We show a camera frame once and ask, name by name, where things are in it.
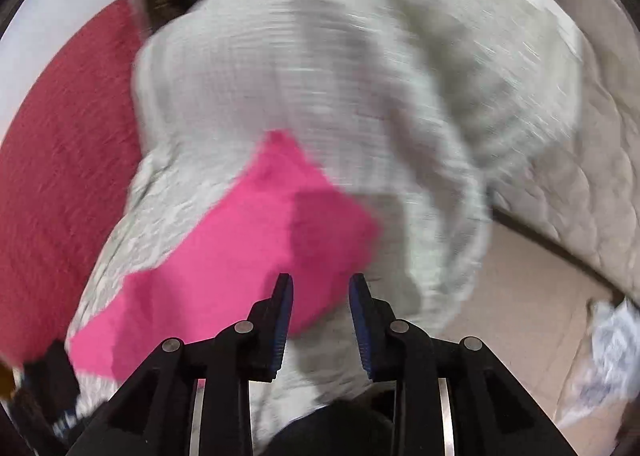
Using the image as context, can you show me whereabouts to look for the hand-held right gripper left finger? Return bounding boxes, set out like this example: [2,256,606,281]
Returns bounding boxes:
[67,273,293,456]

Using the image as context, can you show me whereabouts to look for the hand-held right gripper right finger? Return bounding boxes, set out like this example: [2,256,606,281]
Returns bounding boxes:
[348,273,576,456]

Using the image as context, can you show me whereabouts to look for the pink pants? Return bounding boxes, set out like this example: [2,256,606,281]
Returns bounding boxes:
[69,130,383,382]

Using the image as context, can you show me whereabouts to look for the dark cloth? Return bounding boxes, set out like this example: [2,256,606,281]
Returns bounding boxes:
[265,398,396,456]

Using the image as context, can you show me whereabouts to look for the red textured blanket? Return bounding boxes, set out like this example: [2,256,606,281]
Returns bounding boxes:
[0,0,151,367]

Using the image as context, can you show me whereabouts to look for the grey white striped blanket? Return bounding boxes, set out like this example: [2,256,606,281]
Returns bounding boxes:
[65,0,586,452]

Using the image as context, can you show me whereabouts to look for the white crumpled plastic bag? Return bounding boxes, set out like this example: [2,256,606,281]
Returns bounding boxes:
[555,298,637,429]

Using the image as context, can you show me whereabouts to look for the quilted mattress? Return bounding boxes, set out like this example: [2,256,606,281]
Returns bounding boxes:
[492,0,640,302]

